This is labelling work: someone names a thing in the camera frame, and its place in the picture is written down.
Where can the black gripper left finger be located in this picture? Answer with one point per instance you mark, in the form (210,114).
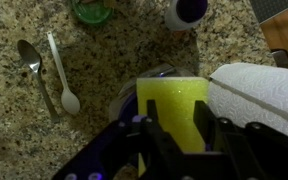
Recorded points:
(154,133)

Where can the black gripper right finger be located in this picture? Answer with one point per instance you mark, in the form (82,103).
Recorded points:
(209,133)

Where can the yellow sponge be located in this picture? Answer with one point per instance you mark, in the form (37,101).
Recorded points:
(174,96)

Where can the white paper towel roll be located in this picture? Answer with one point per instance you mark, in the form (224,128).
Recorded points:
(257,90)

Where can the white plastic spoon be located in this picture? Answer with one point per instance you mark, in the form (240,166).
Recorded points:
(70,101)

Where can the wooden cutting board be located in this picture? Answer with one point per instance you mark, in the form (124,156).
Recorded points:
(287,33)

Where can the metal spoon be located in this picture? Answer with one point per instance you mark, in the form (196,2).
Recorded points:
(30,55)

